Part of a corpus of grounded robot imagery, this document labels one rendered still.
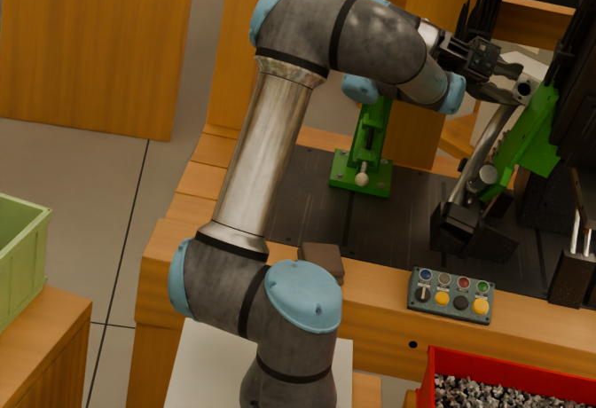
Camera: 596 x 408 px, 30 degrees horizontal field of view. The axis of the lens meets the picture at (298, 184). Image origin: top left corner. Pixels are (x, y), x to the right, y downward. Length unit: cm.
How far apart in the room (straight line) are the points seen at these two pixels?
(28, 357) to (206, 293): 42
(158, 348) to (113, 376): 102
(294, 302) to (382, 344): 49
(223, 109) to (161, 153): 173
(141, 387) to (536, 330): 75
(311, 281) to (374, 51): 35
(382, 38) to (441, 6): 76
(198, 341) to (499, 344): 55
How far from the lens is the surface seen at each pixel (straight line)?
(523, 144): 210
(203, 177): 232
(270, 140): 165
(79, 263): 357
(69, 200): 388
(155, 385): 219
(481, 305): 202
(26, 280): 201
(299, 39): 165
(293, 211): 222
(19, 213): 203
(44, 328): 201
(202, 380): 178
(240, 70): 248
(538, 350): 206
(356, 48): 163
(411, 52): 167
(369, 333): 204
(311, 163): 241
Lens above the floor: 202
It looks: 29 degrees down
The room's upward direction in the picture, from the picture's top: 11 degrees clockwise
